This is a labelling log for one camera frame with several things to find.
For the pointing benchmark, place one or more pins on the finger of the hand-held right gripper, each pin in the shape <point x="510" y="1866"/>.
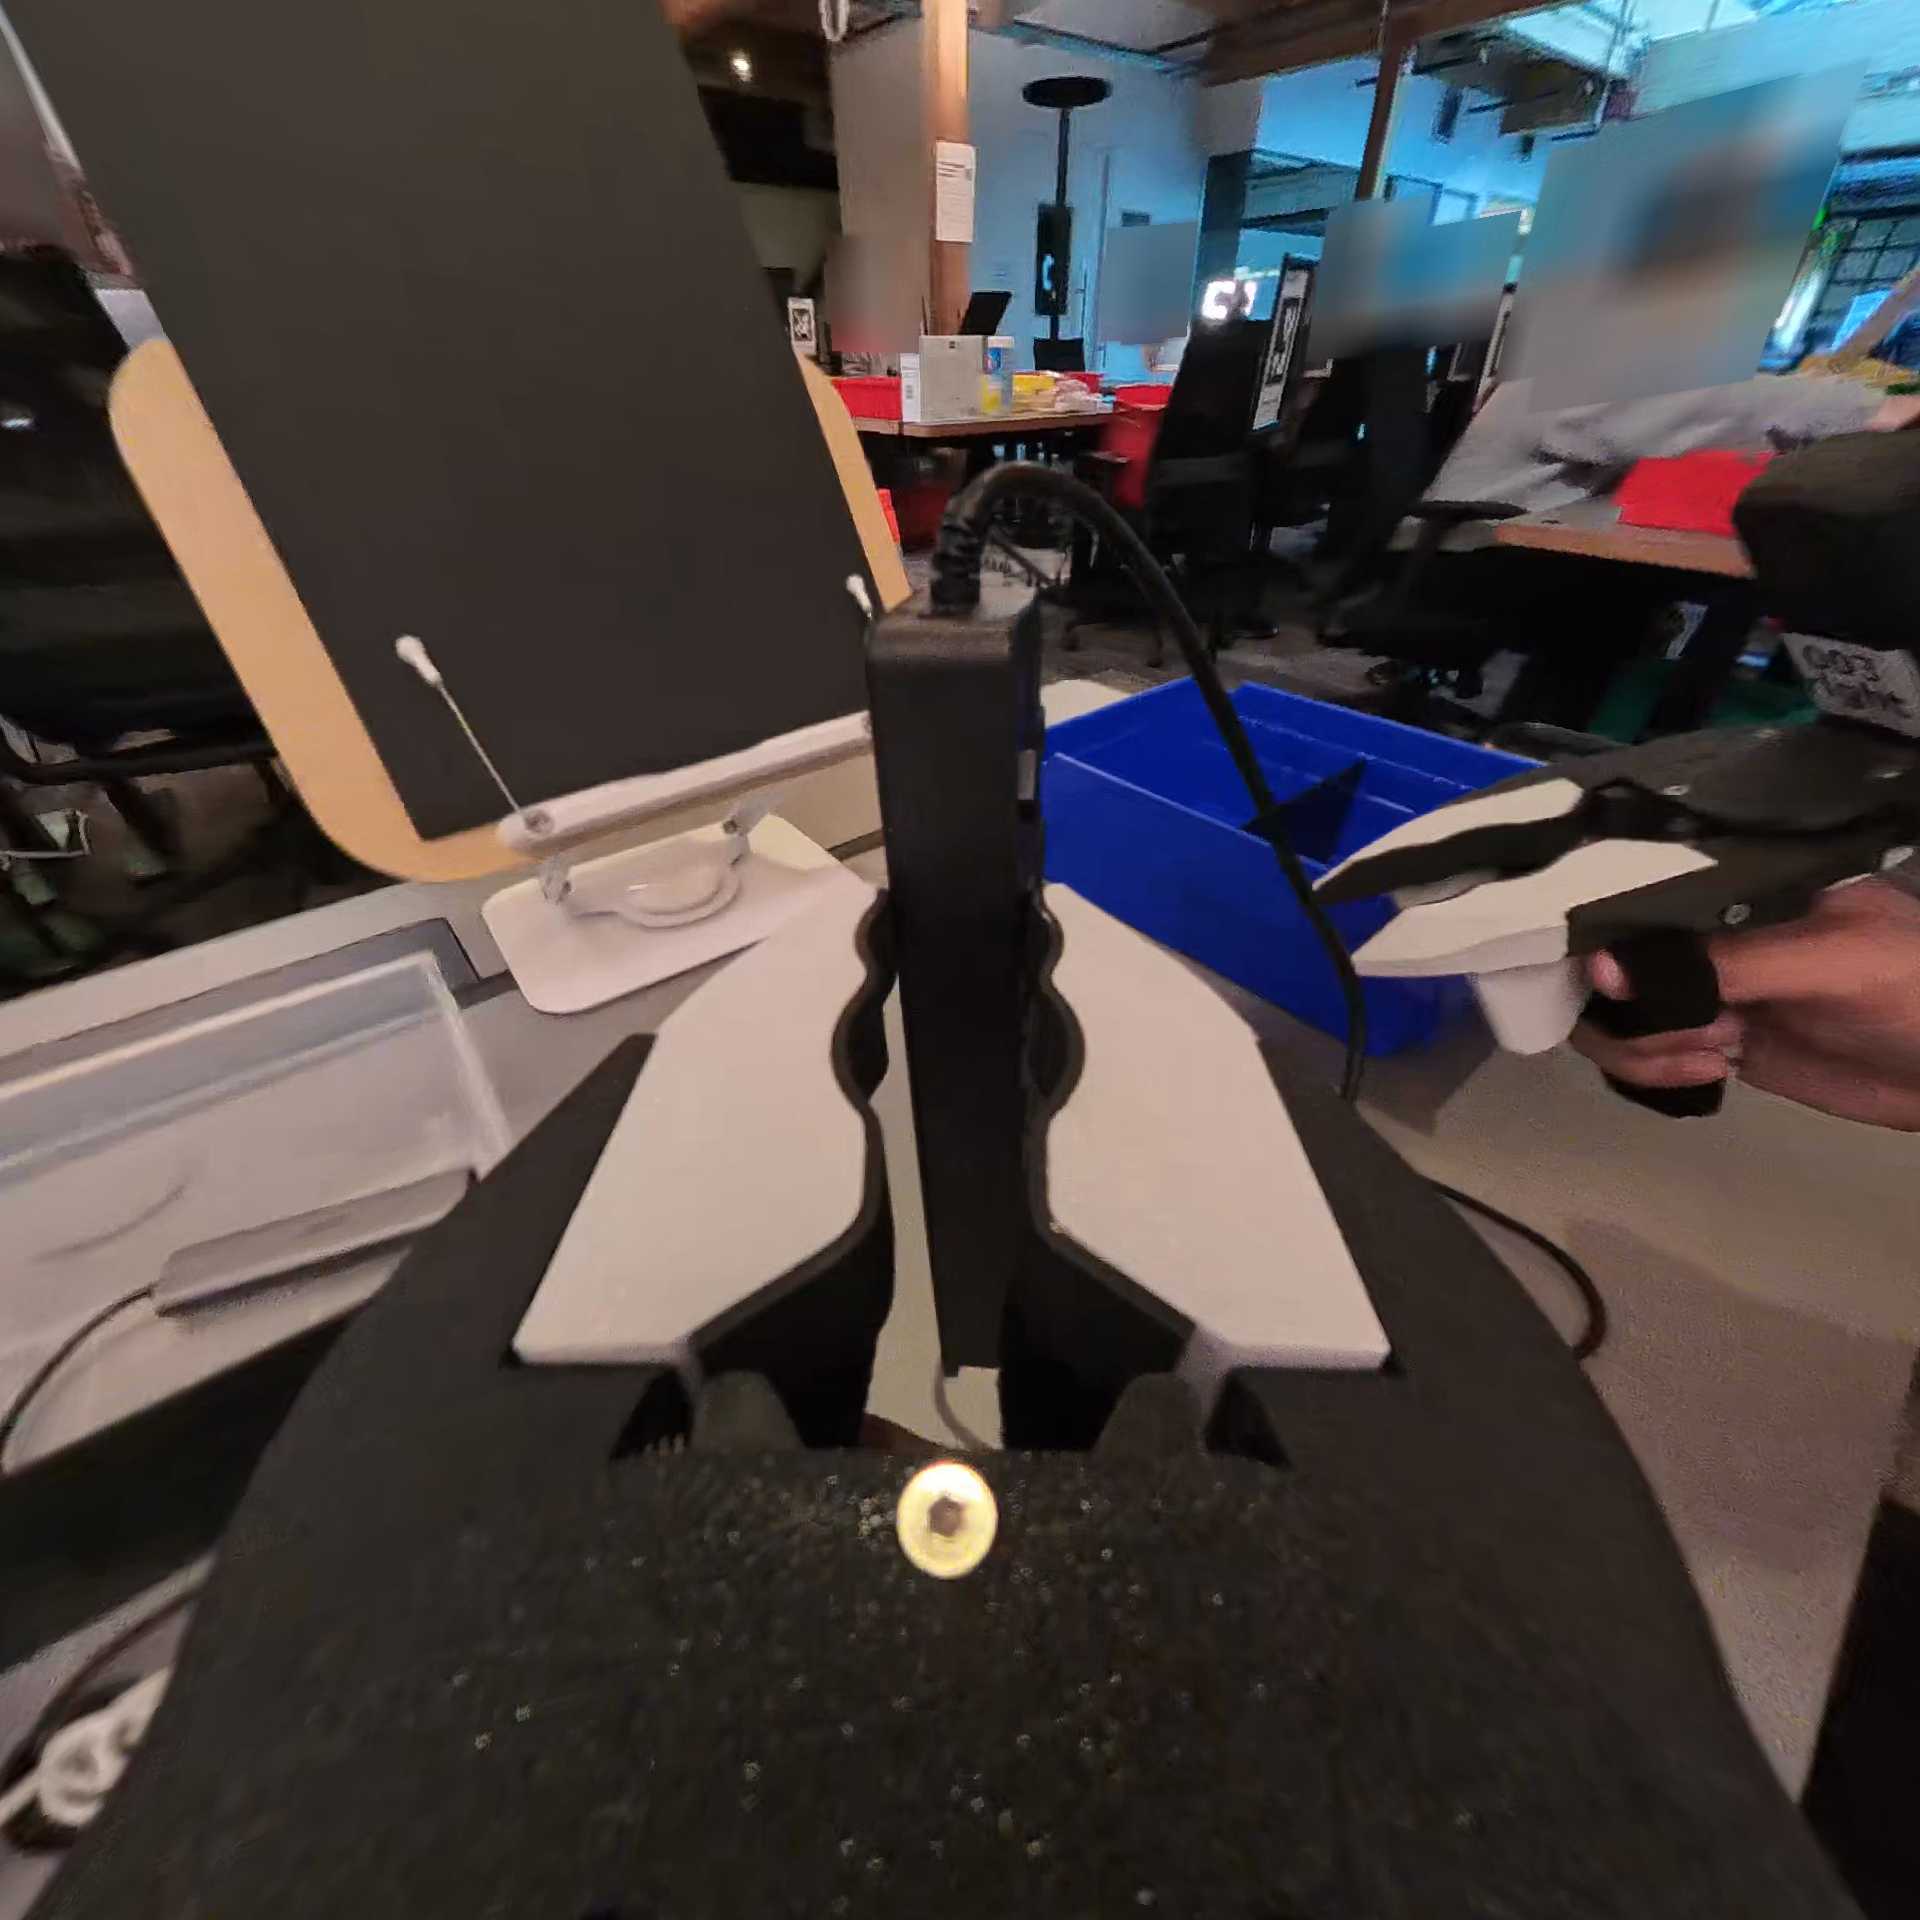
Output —
<point x="1502" y="923"/>
<point x="1487" y="824"/>

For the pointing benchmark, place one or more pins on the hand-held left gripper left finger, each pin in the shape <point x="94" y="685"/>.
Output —
<point x="706" y="1185"/>

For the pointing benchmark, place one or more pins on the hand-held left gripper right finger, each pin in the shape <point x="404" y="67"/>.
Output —
<point x="1201" y="1185"/>

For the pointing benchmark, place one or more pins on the blue plastic bin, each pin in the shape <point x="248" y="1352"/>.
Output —
<point x="1169" y="839"/>

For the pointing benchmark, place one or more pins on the slim grey USB hub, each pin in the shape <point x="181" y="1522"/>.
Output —
<point x="300" y="1247"/>

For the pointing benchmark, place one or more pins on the clear plastic bin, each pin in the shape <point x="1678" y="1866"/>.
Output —
<point x="226" y="1080"/>

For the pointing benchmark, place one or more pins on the person's right hand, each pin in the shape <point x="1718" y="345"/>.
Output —
<point x="1832" y="1004"/>

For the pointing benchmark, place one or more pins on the black blue-bin divider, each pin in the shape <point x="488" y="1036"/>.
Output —
<point x="1321" y="818"/>

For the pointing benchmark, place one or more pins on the wooden table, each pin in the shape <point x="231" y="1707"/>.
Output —
<point x="1621" y="542"/>
<point x="990" y="422"/>

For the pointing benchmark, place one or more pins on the red plastic bin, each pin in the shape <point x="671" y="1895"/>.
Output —
<point x="1136" y="441"/>
<point x="1688" y="495"/>
<point x="866" y="397"/>

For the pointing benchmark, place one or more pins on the black office chair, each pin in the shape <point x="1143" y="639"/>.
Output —
<point x="1232" y="451"/>

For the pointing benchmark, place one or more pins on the white cardboard box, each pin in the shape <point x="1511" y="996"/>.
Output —
<point x="946" y="383"/>

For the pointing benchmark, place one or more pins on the black floor lamp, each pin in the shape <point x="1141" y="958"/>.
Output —
<point x="1066" y="195"/>

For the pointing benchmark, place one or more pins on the white paper sign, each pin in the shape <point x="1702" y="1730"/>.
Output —
<point x="956" y="191"/>

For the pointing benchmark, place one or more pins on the black wood-rimmed board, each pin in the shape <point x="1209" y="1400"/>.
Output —
<point x="452" y="377"/>

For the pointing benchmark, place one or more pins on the person's dark trousers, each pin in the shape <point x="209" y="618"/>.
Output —
<point x="1869" y="1725"/>

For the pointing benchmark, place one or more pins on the wooden pillar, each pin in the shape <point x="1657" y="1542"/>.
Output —
<point x="947" y="76"/>

